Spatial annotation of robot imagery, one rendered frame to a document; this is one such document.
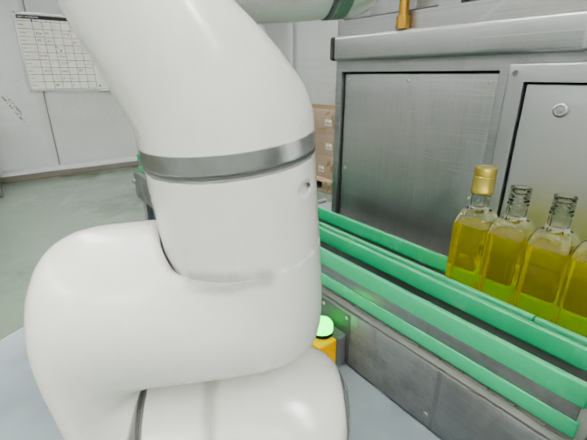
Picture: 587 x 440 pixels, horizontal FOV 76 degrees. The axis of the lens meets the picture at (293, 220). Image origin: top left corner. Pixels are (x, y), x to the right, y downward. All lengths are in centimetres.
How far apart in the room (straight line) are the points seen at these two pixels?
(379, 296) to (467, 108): 43
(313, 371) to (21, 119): 587
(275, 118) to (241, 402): 17
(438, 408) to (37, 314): 60
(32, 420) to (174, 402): 60
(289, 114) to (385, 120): 85
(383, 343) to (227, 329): 55
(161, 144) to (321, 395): 18
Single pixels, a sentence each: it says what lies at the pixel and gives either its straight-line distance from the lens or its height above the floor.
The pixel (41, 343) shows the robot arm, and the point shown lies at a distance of 22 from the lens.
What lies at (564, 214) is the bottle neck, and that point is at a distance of 65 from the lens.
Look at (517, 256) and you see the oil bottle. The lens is 67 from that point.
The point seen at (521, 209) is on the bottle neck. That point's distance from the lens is 67.
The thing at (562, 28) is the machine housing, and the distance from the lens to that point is 79.
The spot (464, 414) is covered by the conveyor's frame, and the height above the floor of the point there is 83.
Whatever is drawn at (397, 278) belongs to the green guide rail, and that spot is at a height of 93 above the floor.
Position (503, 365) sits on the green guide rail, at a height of 93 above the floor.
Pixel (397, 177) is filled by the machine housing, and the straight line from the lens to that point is 100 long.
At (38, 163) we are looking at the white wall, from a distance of 611.
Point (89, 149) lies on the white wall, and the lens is 616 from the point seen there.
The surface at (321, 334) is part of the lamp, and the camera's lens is 76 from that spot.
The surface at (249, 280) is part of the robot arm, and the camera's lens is 18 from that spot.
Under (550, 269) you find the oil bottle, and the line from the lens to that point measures 66.
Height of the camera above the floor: 130
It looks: 21 degrees down
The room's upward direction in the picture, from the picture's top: straight up
